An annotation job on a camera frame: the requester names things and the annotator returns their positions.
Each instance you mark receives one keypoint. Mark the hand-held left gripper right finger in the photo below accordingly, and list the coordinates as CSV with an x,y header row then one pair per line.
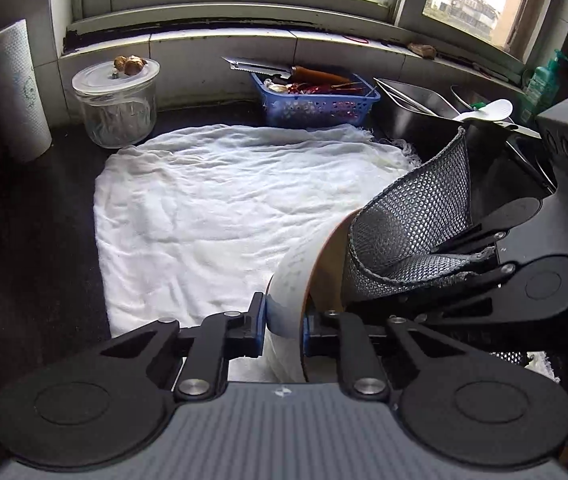
x,y
307,334

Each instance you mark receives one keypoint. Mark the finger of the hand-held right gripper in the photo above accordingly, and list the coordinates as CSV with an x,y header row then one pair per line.
x,y
494,241
464,287

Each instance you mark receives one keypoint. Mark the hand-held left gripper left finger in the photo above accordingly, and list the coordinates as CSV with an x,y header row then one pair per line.
x,y
260,312

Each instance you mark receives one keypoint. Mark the white bowl with brown interior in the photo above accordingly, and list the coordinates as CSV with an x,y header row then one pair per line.
x,y
291,280

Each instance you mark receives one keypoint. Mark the grey mesh dish cloth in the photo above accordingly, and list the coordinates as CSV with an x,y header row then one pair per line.
x,y
414,210

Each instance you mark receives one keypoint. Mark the green soap pump bottle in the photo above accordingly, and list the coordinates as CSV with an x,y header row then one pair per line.
x,y
544,82

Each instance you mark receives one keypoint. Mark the white plastic spoon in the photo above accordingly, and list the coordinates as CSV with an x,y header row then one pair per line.
x,y
489,110

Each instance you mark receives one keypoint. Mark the white cotton cloth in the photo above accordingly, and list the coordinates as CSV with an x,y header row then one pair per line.
x,y
213,200

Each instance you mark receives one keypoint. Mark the stainless steel tray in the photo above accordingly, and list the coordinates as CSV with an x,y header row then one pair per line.
x,y
409,115

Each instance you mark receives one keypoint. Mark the brown lump on windowsill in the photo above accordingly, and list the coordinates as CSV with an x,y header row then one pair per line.
x,y
423,50

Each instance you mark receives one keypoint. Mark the blue plastic basket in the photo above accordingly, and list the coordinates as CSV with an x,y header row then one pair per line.
x,y
314,107

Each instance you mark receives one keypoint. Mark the red dried chilies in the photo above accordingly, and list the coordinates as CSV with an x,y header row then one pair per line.
x,y
321,89

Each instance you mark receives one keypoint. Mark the red rubber band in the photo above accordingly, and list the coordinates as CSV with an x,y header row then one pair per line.
x,y
356,39

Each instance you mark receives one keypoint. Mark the glass jar with lid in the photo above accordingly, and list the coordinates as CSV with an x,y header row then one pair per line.
x,y
116,107

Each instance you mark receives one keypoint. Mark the large brown garlic bulb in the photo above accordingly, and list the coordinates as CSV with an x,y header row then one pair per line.
x,y
135,65

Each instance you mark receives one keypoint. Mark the small brown garlic clove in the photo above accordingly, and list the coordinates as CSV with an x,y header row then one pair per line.
x,y
119,63

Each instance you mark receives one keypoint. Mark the white paper towel roll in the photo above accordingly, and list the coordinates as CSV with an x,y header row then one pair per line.
x,y
13,95

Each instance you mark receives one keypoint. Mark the white window frame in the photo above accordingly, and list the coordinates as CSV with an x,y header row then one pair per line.
x,y
244,0

